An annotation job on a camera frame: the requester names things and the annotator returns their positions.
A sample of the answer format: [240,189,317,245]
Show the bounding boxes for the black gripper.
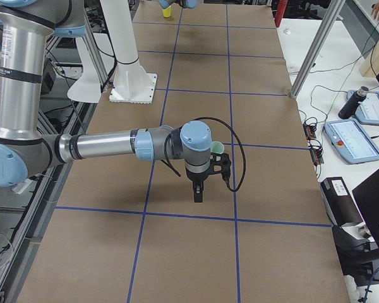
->
[186,168,210,203]

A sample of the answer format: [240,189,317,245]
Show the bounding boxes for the green plastic cup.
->
[210,141,225,155]

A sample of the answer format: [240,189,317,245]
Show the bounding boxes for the yellow plastic cup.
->
[162,6,172,18]

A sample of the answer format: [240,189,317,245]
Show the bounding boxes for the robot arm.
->
[158,0,198,9]
[0,1,213,203]

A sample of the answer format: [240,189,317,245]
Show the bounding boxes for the small circuit board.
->
[303,123,316,140]

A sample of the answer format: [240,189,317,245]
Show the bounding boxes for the black box with label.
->
[320,177,363,227]

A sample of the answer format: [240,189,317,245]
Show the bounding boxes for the near blue teach pendant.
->
[324,119,379,164]

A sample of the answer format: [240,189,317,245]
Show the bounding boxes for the blue teach pendant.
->
[353,91,379,126]
[324,119,379,164]

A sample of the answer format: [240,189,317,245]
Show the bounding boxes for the black water bottle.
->
[338,86,369,119]

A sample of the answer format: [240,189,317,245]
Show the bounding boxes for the black monitor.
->
[352,169,379,242]

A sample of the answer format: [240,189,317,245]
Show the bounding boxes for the far blue teach pendant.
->
[353,91,379,126]

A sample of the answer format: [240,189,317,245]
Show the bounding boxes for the white pedestal column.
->
[100,0,157,104]

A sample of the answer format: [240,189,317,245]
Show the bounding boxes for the aluminium frame post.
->
[289,0,346,99]

